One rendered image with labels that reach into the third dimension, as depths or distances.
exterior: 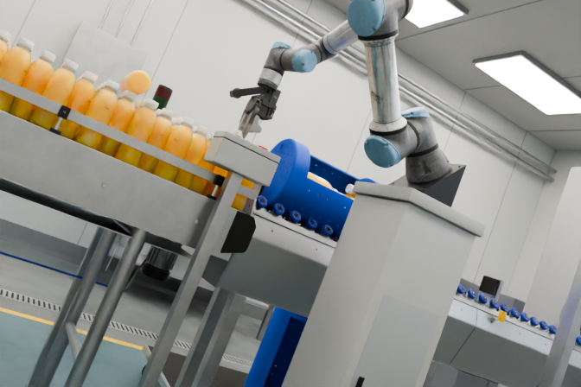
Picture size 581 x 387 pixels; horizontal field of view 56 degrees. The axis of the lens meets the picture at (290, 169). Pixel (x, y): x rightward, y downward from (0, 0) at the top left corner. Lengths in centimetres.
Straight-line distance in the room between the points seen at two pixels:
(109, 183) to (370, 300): 83
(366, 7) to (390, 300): 84
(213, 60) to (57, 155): 397
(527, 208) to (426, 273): 624
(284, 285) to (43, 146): 96
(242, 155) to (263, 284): 57
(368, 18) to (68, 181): 95
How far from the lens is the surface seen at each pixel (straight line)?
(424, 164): 182
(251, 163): 167
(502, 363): 289
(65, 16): 533
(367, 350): 169
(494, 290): 282
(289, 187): 196
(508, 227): 772
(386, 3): 157
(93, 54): 507
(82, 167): 167
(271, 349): 269
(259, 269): 200
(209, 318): 214
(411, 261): 170
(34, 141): 165
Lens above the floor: 86
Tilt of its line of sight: 7 degrees up
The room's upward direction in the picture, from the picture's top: 22 degrees clockwise
